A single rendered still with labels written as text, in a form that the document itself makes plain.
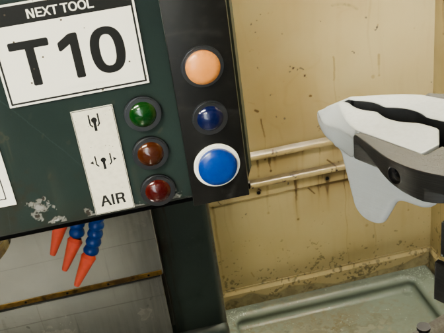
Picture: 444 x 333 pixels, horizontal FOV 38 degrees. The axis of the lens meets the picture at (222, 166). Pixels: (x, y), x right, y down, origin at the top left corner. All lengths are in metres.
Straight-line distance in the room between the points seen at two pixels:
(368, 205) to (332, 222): 1.49
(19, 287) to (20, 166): 0.85
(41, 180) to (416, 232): 1.58
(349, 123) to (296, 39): 1.26
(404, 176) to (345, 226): 1.57
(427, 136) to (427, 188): 0.04
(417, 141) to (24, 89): 0.27
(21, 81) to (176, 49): 0.11
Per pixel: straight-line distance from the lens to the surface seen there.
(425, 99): 0.37
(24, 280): 1.33
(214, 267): 1.39
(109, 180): 0.50
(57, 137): 0.48
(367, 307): 1.95
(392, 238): 1.96
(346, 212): 1.85
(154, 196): 0.50
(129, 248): 1.29
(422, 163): 0.31
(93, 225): 0.72
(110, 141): 0.48
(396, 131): 0.34
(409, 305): 1.96
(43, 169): 0.50
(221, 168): 0.50
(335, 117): 0.36
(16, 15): 0.46
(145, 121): 0.47
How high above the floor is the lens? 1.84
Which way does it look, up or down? 27 degrees down
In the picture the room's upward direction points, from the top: 8 degrees counter-clockwise
